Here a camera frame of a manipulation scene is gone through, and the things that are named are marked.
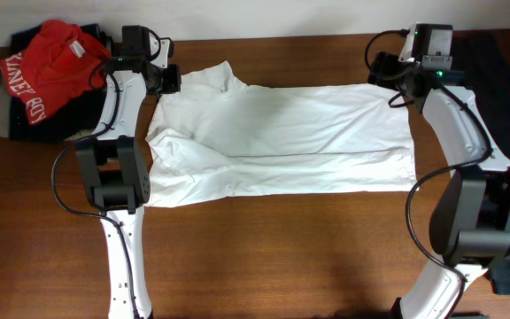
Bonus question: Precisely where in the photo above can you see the white t-shirt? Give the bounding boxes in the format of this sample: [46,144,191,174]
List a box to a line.
[146,63,416,207]

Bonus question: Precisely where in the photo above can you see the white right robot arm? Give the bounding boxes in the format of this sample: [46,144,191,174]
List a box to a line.
[365,22,510,318]

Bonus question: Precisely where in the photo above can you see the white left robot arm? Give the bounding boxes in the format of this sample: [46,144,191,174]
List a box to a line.
[75,26,181,318]

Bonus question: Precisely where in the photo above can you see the black folded garment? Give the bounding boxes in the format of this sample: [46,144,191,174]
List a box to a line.
[8,23,112,144]

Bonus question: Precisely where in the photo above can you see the dark green trousers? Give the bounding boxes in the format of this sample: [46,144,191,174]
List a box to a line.
[452,33,510,295]

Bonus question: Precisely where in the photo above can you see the red printed t-shirt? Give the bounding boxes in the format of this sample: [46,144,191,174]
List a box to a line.
[0,20,111,126]

